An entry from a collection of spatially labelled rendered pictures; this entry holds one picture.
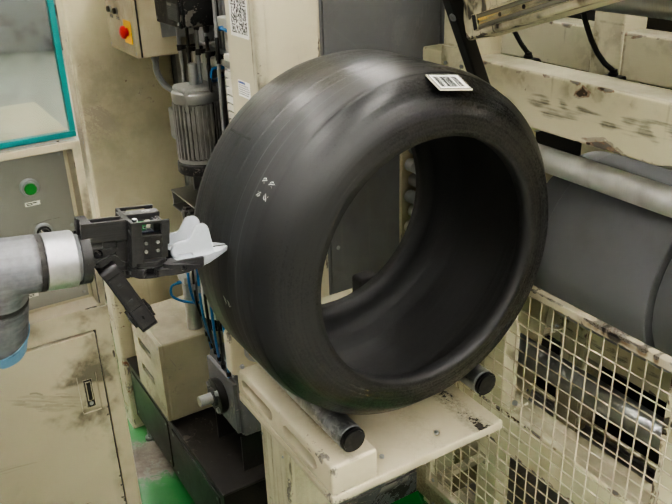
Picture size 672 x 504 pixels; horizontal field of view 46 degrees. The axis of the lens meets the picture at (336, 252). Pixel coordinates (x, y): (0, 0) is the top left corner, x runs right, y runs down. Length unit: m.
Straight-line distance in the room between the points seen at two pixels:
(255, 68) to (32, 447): 0.99
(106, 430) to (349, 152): 1.09
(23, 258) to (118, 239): 0.12
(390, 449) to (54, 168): 0.88
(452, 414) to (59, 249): 0.81
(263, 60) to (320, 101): 0.30
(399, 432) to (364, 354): 0.16
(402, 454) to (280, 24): 0.77
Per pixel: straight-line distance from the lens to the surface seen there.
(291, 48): 1.42
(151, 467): 2.74
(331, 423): 1.31
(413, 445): 1.44
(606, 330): 1.44
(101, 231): 1.06
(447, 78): 1.16
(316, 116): 1.09
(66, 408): 1.88
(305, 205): 1.05
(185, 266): 1.09
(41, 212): 1.73
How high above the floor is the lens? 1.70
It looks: 25 degrees down
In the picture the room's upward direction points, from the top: 2 degrees counter-clockwise
